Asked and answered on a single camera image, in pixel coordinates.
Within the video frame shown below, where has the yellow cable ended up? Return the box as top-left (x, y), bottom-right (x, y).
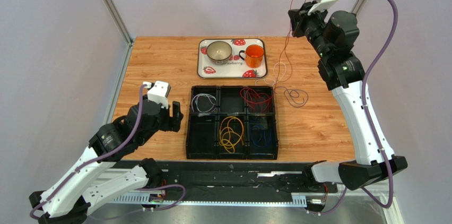
top-left (219, 115), bottom-right (246, 153)

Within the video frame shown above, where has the blue cable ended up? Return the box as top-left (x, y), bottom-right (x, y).
top-left (250, 119), bottom-right (273, 147)

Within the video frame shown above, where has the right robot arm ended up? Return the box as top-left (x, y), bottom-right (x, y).
top-left (288, 2), bottom-right (407, 191)

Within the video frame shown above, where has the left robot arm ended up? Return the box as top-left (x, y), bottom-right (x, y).
top-left (29, 99), bottom-right (184, 223)

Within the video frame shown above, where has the black six-compartment organizer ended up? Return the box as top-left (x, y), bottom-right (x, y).
top-left (186, 85), bottom-right (279, 160)

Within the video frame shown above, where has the orange mug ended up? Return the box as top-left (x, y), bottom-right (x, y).
top-left (239, 45), bottom-right (265, 68)

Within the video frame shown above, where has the strawberry pattern tray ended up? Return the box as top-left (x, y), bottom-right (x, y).
top-left (197, 38), bottom-right (268, 79)

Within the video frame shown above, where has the grey ceramic bowl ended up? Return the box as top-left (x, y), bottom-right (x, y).
top-left (206, 41), bottom-right (232, 65)

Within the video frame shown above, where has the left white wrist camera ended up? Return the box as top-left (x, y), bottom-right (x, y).
top-left (143, 81), bottom-right (171, 109)

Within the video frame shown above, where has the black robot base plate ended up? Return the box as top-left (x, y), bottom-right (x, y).
top-left (146, 161), bottom-right (338, 203)

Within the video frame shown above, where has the aluminium frame rail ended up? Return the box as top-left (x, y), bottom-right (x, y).
top-left (63, 167), bottom-right (405, 224)

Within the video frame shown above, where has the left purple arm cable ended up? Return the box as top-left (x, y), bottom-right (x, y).
top-left (29, 84), bottom-right (186, 221)

